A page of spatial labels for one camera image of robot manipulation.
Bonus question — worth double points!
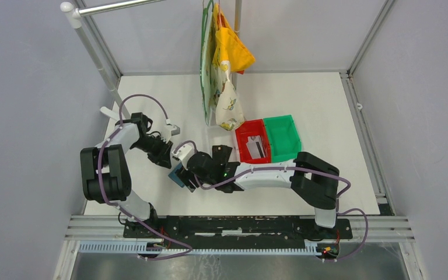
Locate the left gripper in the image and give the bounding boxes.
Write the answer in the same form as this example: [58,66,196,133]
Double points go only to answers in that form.
[132,135,173,169]

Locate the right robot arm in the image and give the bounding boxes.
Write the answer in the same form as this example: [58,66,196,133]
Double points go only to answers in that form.
[172,143,351,238]

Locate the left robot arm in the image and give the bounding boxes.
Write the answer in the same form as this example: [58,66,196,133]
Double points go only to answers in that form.
[80,113,173,238]

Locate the white cards in red bin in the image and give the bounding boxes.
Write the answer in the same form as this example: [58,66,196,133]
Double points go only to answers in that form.
[246,135,266,159]

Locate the hanging patterned cloth bag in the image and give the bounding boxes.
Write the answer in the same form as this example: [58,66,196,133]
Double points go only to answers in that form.
[199,1,244,131]

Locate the red bin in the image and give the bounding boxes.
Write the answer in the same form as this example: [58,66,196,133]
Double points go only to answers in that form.
[235,119,272,164]

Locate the green bin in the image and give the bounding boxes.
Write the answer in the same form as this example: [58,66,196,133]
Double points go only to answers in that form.
[263,115,302,163]

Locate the yellow cloth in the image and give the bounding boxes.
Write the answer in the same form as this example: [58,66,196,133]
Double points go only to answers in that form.
[212,4,256,74]

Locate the vertical rack pole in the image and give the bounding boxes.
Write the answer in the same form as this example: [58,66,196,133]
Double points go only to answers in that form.
[232,0,243,93]

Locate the white clothes rack pole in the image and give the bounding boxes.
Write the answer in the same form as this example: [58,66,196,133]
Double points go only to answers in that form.
[60,0,153,105]

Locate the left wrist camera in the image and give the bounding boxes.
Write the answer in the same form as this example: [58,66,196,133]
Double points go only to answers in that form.
[160,119,181,142]

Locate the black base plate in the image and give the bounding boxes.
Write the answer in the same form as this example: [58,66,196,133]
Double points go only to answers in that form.
[121,216,353,249]

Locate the white cable duct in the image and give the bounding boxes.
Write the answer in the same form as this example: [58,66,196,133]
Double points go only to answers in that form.
[78,241,339,257]

